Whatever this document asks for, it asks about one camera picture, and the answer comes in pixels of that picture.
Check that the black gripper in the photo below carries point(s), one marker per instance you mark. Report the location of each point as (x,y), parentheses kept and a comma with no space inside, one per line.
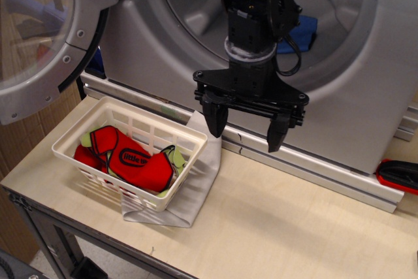
(254,89)

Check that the blue cloth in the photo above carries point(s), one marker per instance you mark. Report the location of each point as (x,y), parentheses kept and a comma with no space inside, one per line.
(303,35)

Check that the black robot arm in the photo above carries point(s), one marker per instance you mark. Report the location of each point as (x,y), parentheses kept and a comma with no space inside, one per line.
(256,27)

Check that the white plastic laundry basket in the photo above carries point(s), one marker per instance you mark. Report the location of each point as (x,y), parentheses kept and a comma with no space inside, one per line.
(136,153)

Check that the grey toy washing machine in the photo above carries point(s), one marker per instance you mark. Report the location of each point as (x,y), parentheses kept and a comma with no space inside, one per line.
(360,72)

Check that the round transparent machine door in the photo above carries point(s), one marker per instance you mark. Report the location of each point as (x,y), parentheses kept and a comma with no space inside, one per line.
(45,45)

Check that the grey folded cloth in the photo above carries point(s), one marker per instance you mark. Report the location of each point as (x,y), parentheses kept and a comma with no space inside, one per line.
(187,202)

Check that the red little tikes garment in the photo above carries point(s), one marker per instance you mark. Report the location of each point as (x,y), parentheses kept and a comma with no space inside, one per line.
(137,161)

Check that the red and black tool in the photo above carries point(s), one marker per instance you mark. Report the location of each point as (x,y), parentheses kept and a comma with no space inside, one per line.
(401,175)

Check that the metal table frame leg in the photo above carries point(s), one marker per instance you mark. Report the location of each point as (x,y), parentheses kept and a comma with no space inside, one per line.
(59,246)

